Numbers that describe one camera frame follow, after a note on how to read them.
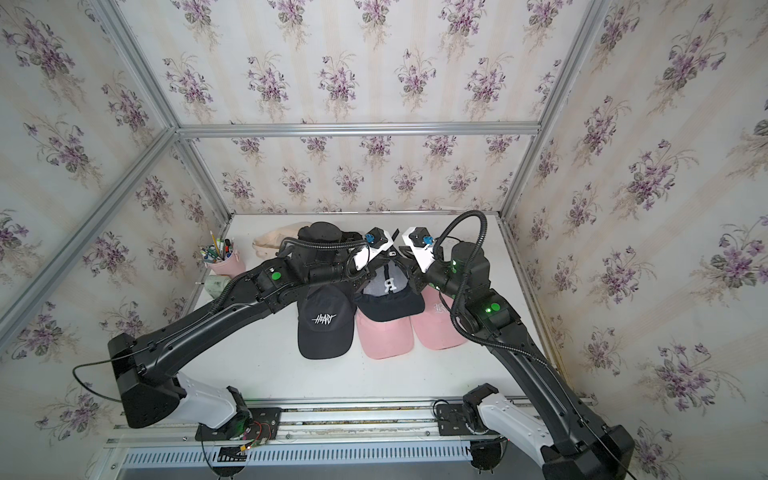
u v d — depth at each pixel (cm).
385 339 88
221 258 96
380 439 72
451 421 73
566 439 39
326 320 88
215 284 90
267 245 108
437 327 88
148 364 39
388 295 78
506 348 46
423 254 56
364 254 55
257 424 72
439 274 58
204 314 43
